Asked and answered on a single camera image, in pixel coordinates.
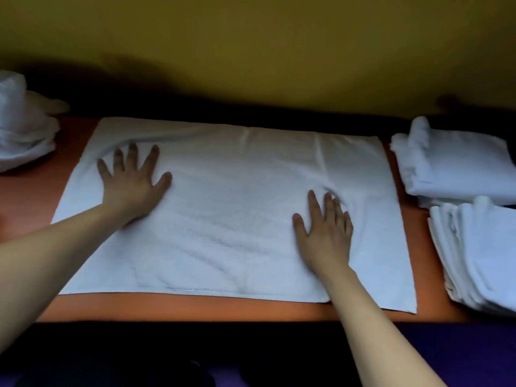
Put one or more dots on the person's right little finger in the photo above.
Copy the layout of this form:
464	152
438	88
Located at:
349	223

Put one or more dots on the large white towel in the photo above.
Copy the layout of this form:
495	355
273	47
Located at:
238	205

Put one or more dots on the person's right forearm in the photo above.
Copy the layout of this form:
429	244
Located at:
377	330

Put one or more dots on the folded white towel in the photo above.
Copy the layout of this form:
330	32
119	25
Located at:
455	165

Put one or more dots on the person's right middle finger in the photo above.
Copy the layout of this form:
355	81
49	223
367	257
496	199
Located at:
329	209

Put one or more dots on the person's left forearm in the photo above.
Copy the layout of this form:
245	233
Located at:
48	263

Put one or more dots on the stack of folded white towels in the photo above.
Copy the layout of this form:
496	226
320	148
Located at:
479	253

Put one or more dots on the pile of crumpled white towels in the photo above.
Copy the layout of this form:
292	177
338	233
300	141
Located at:
24	124

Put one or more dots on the person's right thumb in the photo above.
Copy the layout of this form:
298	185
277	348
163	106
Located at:
300	228

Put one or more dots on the person's left little finger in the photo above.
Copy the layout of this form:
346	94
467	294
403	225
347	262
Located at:
104	170

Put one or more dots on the person's left hand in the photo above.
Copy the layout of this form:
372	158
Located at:
129	191

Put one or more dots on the person's left middle finger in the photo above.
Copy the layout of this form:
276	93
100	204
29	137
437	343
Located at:
132	157

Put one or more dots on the person's right hand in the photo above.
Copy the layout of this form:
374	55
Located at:
325	241

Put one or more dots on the person's left thumb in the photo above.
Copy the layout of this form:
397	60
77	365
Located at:
163	184

